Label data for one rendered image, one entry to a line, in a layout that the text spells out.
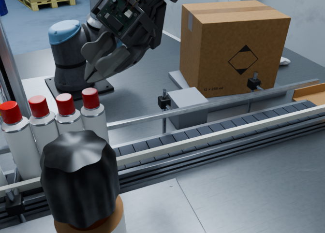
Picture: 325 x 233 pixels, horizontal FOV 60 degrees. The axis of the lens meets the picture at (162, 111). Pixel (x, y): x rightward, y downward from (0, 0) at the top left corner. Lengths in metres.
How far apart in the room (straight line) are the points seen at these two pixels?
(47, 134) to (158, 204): 0.27
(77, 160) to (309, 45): 2.50
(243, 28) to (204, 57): 0.15
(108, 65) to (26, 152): 0.27
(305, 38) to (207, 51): 1.82
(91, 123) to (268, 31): 0.65
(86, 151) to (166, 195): 0.36
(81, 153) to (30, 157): 0.36
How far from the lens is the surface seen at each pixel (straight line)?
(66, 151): 0.31
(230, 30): 0.94
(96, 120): 0.61
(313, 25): 2.65
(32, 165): 0.68
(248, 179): 0.77
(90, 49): 0.49
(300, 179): 0.82
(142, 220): 0.61
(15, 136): 0.63
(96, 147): 0.31
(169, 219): 0.61
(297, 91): 1.14
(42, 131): 0.62
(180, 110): 0.75
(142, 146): 0.76
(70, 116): 0.60
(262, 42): 1.01
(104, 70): 0.49
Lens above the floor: 1.38
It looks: 34 degrees down
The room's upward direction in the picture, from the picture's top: straight up
